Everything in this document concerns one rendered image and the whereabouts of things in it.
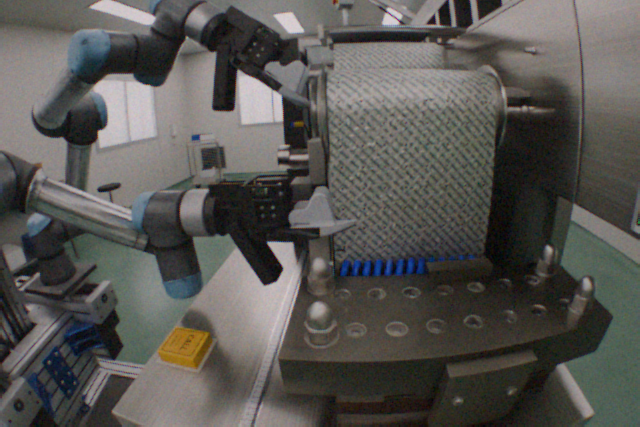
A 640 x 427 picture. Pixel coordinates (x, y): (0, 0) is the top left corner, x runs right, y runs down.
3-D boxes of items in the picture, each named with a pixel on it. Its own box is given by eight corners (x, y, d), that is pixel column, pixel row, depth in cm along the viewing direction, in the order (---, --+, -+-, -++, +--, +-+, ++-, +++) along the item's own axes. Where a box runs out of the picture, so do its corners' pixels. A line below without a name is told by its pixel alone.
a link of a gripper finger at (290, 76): (326, 78, 41) (276, 45, 41) (302, 111, 43) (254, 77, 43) (328, 81, 44) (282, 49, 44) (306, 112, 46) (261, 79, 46)
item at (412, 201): (335, 268, 45) (330, 147, 40) (480, 261, 42) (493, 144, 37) (335, 269, 44) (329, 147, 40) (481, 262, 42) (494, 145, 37)
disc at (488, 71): (465, 148, 51) (465, 69, 47) (468, 148, 51) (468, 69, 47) (501, 166, 37) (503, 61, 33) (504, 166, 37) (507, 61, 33)
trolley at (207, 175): (196, 188, 540) (189, 135, 514) (225, 184, 556) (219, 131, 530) (191, 201, 455) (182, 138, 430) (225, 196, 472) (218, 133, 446)
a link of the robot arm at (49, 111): (18, 107, 48) (83, 7, 29) (52, 102, 58) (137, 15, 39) (24, 149, 51) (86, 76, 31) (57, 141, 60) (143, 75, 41)
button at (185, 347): (179, 335, 44) (175, 325, 44) (213, 341, 44) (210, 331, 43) (160, 361, 38) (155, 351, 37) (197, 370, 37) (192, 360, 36)
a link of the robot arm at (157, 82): (110, 70, 44) (129, 18, 39) (153, 71, 54) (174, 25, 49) (127, 91, 43) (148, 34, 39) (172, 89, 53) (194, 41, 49)
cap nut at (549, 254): (529, 266, 36) (535, 239, 35) (547, 264, 36) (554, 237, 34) (541, 278, 32) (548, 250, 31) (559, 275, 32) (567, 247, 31)
